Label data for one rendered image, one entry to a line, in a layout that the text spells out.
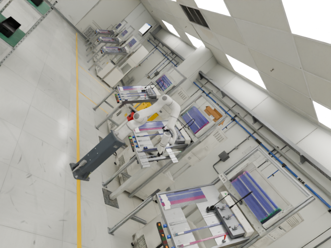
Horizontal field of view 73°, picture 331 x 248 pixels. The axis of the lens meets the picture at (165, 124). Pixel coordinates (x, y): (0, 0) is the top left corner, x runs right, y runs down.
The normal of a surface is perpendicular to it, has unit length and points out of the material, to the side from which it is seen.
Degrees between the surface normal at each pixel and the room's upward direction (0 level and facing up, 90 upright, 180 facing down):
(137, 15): 90
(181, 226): 45
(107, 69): 90
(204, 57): 90
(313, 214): 90
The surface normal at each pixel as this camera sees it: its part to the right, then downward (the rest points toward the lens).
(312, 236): -0.58, -0.55
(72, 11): 0.31, 0.54
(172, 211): 0.12, -0.84
